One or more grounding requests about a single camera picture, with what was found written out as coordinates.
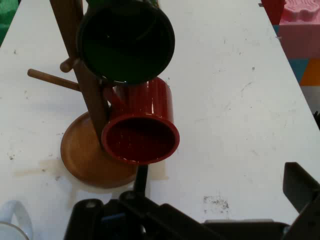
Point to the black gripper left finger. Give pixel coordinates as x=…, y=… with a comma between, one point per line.
x=155, y=225

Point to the red enamel mug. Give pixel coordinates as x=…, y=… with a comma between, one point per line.
x=150, y=100

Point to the white enamel mug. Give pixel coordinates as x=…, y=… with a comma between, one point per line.
x=22, y=217

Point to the green foam block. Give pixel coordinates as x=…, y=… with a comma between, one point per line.
x=6, y=15

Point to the green enamel mug with lettering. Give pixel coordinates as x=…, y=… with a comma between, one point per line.
x=125, y=42

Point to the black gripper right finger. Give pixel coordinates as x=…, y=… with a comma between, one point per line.
x=305, y=195

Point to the orange foam piece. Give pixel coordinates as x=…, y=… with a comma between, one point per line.
x=312, y=75

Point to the teal foam block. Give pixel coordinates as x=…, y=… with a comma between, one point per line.
x=300, y=68

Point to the large red foam block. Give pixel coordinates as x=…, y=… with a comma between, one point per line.
x=272, y=10

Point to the pinkish red bumpy foam block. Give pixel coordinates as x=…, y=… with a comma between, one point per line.
x=302, y=40

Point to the wooden mug tree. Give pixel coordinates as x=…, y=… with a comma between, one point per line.
x=80, y=155

